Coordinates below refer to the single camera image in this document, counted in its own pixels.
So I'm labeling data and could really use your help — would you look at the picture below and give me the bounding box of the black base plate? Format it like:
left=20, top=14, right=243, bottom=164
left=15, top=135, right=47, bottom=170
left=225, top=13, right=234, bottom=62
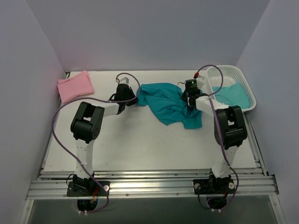
left=66, top=181, right=110, bottom=197
left=193, top=178, right=235, bottom=195

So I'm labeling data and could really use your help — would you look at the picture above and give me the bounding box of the white plastic basket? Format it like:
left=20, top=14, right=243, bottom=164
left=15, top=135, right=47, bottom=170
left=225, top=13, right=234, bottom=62
left=206, top=65, right=256, bottom=112

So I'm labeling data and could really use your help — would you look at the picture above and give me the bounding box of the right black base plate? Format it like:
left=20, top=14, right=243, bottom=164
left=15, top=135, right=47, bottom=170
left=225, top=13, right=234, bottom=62
left=193, top=178, right=235, bottom=195

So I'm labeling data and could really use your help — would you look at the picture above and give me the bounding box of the light teal t shirt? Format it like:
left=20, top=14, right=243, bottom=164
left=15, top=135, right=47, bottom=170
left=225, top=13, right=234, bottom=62
left=211, top=82, right=256, bottom=112

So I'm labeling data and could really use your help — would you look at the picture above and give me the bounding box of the folded pink t shirt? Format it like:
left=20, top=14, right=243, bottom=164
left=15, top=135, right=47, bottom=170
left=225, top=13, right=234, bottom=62
left=57, top=70, right=94, bottom=104

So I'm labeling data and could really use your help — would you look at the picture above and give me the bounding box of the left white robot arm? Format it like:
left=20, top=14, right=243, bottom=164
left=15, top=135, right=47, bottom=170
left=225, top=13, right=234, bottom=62
left=71, top=83, right=137, bottom=196

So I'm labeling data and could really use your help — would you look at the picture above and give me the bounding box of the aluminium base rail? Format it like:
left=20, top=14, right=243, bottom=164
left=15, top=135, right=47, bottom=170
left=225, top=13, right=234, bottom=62
left=26, top=168, right=278, bottom=200

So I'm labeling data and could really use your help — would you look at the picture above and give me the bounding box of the thin black cable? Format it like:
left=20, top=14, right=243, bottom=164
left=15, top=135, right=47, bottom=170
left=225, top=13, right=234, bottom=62
left=176, top=81, right=196, bottom=119

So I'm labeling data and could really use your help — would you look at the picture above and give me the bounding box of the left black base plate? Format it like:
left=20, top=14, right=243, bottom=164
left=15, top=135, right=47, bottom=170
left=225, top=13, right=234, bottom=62
left=66, top=181, right=110, bottom=197

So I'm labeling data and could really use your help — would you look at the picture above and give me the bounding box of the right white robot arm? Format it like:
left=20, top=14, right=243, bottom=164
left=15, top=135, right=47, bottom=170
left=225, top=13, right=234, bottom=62
left=181, top=79, right=248, bottom=193

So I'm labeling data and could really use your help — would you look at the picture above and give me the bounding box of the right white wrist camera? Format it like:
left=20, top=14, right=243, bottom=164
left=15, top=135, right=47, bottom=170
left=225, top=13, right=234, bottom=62
left=193, top=72, right=206, bottom=89

